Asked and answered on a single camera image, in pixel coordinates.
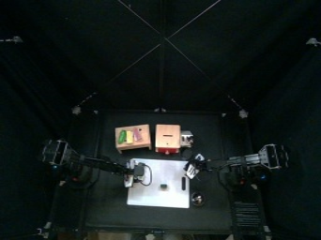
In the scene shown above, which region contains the wooden toy tray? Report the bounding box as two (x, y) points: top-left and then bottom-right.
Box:
(113, 124), (152, 155)

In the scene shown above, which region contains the pink toy stick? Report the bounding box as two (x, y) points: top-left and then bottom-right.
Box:
(132, 127), (144, 143)

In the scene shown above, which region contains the black frame centre pole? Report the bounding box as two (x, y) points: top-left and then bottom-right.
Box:
(156, 0), (167, 113)

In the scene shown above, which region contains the small silver metal toy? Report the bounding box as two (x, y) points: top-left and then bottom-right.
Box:
(179, 129), (195, 149)

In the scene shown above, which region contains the white text label sticker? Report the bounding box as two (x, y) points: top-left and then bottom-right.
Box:
(230, 201), (263, 233)

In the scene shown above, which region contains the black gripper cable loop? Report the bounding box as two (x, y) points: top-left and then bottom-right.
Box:
(140, 162), (153, 188)

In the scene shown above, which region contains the small dark bowl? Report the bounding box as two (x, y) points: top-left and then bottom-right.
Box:
(189, 191), (207, 207)

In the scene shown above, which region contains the wooden box with slot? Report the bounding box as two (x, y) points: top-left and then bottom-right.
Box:
(153, 124), (183, 155)

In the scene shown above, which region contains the white cutting board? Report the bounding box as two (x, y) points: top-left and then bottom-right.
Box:
(125, 157), (191, 209)

